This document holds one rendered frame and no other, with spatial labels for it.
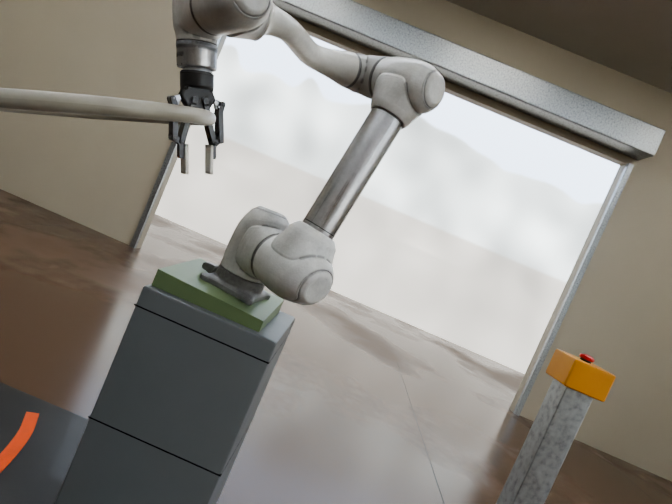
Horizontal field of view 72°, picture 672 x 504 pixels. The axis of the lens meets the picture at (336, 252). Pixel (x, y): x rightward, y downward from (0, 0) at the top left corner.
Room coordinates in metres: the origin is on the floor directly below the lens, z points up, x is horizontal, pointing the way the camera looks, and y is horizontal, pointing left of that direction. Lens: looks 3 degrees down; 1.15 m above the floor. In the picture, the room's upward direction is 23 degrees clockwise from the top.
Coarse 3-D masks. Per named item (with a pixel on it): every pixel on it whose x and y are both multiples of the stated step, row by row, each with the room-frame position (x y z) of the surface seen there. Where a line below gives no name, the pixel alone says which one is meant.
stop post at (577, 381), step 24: (552, 360) 1.33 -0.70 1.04; (576, 360) 1.22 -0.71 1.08; (552, 384) 1.31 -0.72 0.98; (576, 384) 1.22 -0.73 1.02; (600, 384) 1.22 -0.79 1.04; (552, 408) 1.26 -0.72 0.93; (576, 408) 1.24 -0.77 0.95; (552, 432) 1.24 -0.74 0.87; (576, 432) 1.24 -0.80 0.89; (528, 456) 1.27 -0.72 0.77; (552, 456) 1.24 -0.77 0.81; (528, 480) 1.24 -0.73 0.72; (552, 480) 1.24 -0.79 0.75
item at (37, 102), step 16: (0, 96) 0.68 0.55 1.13; (16, 96) 0.68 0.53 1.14; (32, 96) 0.69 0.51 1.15; (48, 96) 0.69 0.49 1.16; (64, 96) 0.70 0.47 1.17; (80, 96) 0.71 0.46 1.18; (96, 96) 0.72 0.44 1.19; (16, 112) 1.01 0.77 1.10; (32, 112) 1.03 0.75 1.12; (48, 112) 1.06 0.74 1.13; (64, 112) 0.71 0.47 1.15; (80, 112) 0.72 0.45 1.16; (96, 112) 0.72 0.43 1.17; (112, 112) 0.74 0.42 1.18; (128, 112) 0.75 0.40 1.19; (144, 112) 0.77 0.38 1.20; (160, 112) 0.79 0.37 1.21; (176, 112) 0.81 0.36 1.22; (192, 112) 0.85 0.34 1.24; (208, 112) 0.92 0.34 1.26
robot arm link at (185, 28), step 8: (176, 0) 0.99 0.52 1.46; (184, 0) 0.97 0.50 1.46; (176, 8) 1.00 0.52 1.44; (184, 8) 0.97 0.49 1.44; (176, 16) 1.00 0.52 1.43; (184, 16) 0.98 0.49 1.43; (192, 16) 0.96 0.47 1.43; (176, 24) 1.01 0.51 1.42; (184, 24) 0.99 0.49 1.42; (192, 24) 0.98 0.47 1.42; (176, 32) 1.02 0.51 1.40; (184, 32) 1.01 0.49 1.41; (192, 32) 1.00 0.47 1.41; (200, 32) 0.99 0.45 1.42; (176, 40) 1.03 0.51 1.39; (200, 40) 1.01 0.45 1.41; (208, 40) 1.02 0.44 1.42; (216, 40) 1.05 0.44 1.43
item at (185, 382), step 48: (144, 288) 1.23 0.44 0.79; (144, 336) 1.23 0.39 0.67; (192, 336) 1.23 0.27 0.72; (240, 336) 1.22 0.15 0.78; (144, 384) 1.23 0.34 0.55; (192, 384) 1.23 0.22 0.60; (240, 384) 1.22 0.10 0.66; (96, 432) 1.23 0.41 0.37; (144, 432) 1.23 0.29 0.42; (192, 432) 1.22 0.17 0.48; (240, 432) 1.28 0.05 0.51; (96, 480) 1.23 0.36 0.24; (144, 480) 1.23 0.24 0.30; (192, 480) 1.22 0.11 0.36
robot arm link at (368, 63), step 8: (360, 56) 1.35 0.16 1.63; (368, 56) 1.36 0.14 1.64; (376, 56) 1.35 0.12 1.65; (384, 56) 1.35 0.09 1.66; (368, 64) 1.34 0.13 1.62; (376, 64) 1.33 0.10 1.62; (360, 72) 1.34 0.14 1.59; (368, 72) 1.34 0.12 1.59; (360, 80) 1.35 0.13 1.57; (368, 80) 1.34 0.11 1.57; (352, 88) 1.38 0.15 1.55; (360, 88) 1.37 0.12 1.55; (368, 88) 1.35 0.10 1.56; (368, 96) 1.38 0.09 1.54
